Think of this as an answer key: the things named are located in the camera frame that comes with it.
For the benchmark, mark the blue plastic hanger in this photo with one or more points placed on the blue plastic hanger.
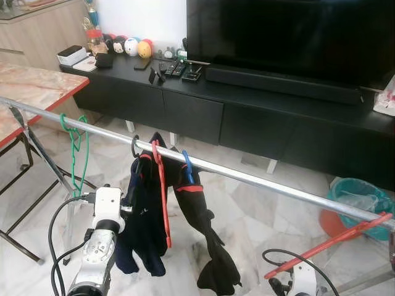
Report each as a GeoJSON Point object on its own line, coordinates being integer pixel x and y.
{"type": "Point", "coordinates": [187, 169]}

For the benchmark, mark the black t-shirt red collar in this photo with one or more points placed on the black t-shirt red collar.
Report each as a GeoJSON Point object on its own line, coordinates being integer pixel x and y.
{"type": "Point", "coordinates": [207, 246]}

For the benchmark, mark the black plastic hanger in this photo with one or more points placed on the black plastic hanger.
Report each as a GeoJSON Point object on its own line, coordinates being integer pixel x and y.
{"type": "Point", "coordinates": [133, 147]}

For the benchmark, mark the green plastic hanger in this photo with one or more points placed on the green plastic hanger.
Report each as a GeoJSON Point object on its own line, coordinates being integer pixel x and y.
{"type": "Point", "coordinates": [62, 122]}

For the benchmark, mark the navy blue t-shirt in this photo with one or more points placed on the navy blue t-shirt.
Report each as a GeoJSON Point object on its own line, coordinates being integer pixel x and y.
{"type": "Point", "coordinates": [142, 234]}

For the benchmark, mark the orange plastic bucket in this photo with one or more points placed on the orange plastic bucket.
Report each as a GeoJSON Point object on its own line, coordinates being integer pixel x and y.
{"type": "Point", "coordinates": [333, 225]}

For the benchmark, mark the silver metal clothes rack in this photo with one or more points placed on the silver metal clothes rack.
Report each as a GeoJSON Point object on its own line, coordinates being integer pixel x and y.
{"type": "Point", "coordinates": [259, 183]}

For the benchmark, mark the teal plastic bin liner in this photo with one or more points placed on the teal plastic bin liner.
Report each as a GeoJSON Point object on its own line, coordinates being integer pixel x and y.
{"type": "Point", "coordinates": [355, 191]}

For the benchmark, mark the black smartphone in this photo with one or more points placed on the black smartphone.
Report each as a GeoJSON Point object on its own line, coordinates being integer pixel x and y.
{"type": "Point", "coordinates": [142, 63]}

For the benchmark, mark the black remote control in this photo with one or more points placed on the black remote control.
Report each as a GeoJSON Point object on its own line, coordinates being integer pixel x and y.
{"type": "Point", "coordinates": [172, 68]}

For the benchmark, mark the black television console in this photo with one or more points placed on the black television console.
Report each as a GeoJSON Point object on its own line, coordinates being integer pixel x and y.
{"type": "Point", "coordinates": [247, 123]}

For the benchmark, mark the small black tray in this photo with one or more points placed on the small black tray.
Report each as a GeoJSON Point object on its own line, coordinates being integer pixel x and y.
{"type": "Point", "coordinates": [192, 74]}

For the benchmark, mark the black pouch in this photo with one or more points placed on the black pouch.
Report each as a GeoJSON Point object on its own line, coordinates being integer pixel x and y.
{"type": "Point", "coordinates": [103, 60]}

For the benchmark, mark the white tissue box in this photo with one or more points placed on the white tissue box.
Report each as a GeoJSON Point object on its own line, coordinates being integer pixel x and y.
{"type": "Point", "coordinates": [386, 102]}

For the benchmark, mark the marble top folding table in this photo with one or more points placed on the marble top folding table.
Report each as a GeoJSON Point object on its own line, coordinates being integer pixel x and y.
{"type": "Point", "coordinates": [31, 86]}

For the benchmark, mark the white box black lid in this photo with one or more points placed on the white box black lid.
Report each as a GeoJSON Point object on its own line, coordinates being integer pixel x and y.
{"type": "Point", "coordinates": [74, 58]}

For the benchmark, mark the black white plush toy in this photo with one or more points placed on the black white plush toy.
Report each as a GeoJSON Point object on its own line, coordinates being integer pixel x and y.
{"type": "Point", "coordinates": [118, 45]}

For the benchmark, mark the jar with red lid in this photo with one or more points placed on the jar with red lid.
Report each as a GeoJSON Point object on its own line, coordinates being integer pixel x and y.
{"type": "Point", "coordinates": [94, 39]}

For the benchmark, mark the light wooden sideboard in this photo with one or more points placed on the light wooden sideboard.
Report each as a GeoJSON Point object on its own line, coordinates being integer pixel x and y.
{"type": "Point", "coordinates": [37, 37]}

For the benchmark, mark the black soundbar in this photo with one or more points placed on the black soundbar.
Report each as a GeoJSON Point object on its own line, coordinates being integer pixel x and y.
{"type": "Point", "coordinates": [284, 83]}

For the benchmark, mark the black flat screen television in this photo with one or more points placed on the black flat screen television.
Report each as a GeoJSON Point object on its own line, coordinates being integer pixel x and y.
{"type": "Point", "coordinates": [290, 37]}

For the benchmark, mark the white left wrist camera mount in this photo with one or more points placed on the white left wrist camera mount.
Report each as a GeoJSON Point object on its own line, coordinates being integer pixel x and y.
{"type": "Point", "coordinates": [108, 202]}

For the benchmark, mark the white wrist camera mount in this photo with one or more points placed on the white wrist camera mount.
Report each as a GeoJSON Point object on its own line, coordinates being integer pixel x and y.
{"type": "Point", "coordinates": [303, 280]}
{"type": "Point", "coordinates": [108, 202]}

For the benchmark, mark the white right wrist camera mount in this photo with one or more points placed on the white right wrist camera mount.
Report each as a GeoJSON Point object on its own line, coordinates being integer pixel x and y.
{"type": "Point", "coordinates": [303, 280]}

